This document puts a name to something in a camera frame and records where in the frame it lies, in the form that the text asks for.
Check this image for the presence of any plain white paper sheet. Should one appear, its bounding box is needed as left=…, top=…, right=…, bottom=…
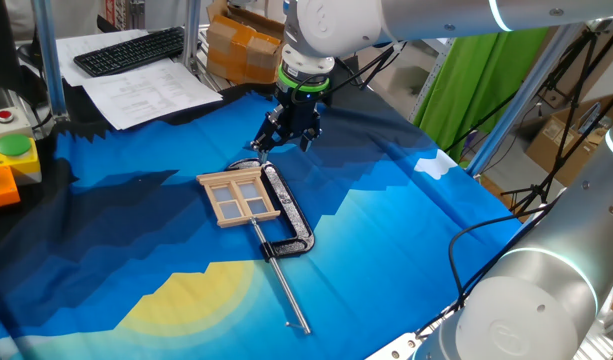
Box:
left=55, top=28, right=152, bottom=87

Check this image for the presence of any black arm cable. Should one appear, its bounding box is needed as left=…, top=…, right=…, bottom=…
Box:
left=415, top=197, right=560, bottom=341

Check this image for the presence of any small wooden sliding sash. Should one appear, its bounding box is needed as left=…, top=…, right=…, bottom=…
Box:
left=217, top=198, right=245, bottom=223

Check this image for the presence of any white metal shelf rack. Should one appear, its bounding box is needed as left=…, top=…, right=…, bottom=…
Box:
left=408, top=37, right=460, bottom=124

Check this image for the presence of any blue mountain print tablecloth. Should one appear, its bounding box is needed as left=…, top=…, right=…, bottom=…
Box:
left=0, top=54, right=525, bottom=360

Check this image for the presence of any cardboard box white label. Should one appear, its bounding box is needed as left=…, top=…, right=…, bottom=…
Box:
left=525, top=94, right=613, bottom=189

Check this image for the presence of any red white printed carton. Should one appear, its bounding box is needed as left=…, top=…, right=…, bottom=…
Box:
left=103, top=0, right=132, bottom=30

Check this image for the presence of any printed white paper sheet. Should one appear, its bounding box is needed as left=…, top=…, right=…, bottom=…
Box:
left=80, top=60, right=224, bottom=131

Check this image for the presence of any white box red button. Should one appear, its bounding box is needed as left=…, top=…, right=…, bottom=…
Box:
left=0, top=105, right=35, bottom=144

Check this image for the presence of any yellow box green button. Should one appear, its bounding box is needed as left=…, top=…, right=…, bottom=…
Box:
left=0, top=133, right=42, bottom=186

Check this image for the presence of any black computer keyboard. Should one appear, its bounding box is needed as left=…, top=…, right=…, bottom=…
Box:
left=73, top=25, right=187, bottom=79

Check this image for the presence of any silver mounting plate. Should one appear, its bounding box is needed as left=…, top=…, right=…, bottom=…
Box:
left=365, top=329, right=437, bottom=360

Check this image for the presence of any person in light shirt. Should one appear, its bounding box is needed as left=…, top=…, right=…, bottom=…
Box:
left=4, top=0, right=107, bottom=42

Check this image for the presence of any black cast C-clamp frame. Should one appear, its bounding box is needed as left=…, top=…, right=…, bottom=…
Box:
left=227, top=157, right=316, bottom=262

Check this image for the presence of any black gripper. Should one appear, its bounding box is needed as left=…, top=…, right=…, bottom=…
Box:
left=249, top=88, right=323, bottom=165

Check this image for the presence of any orange box red button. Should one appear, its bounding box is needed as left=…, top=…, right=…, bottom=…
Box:
left=0, top=165, right=22, bottom=211

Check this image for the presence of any wooden miniature window frame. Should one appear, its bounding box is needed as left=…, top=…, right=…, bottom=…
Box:
left=195, top=166, right=282, bottom=230

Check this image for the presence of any aluminium frame post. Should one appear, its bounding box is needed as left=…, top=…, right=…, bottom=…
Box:
left=181, top=0, right=203, bottom=71
left=465, top=22, right=587, bottom=177
left=30, top=0, right=70, bottom=121

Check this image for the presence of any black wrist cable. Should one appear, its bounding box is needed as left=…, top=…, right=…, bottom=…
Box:
left=290, top=42, right=410, bottom=106

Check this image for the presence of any thin black pole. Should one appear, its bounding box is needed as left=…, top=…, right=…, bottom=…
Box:
left=443, top=92, right=518, bottom=153

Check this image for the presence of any green fabric curtain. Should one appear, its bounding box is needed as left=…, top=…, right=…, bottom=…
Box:
left=413, top=27, right=550, bottom=164

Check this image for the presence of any silver clamp screw rod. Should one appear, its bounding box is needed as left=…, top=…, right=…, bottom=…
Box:
left=249, top=215, right=313, bottom=336

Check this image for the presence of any taped brown cardboard box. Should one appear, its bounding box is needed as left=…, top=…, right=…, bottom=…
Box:
left=205, top=0, right=286, bottom=86

